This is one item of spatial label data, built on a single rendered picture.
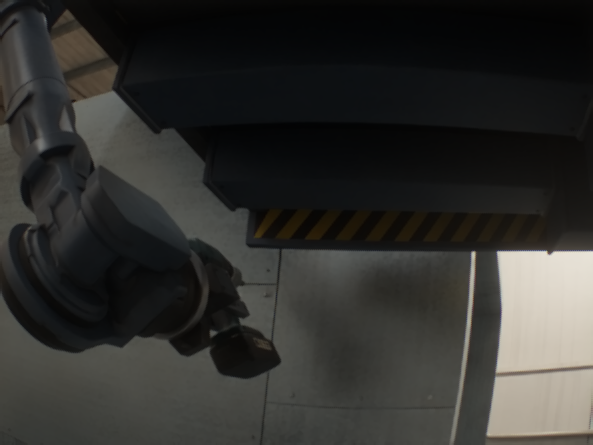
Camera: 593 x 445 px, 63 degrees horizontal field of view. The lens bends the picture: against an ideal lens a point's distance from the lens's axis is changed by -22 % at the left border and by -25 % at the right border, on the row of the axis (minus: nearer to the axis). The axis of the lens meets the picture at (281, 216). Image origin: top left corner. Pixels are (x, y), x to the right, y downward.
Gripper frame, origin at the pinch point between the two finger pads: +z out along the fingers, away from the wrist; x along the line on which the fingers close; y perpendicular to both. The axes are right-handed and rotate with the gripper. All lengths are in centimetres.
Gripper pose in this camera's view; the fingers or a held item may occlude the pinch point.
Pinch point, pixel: (225, 315)
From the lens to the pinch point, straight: 96.1
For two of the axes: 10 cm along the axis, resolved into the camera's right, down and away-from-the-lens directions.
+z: 3.9, 3.1, 8.7
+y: -3.9, -8.0, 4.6
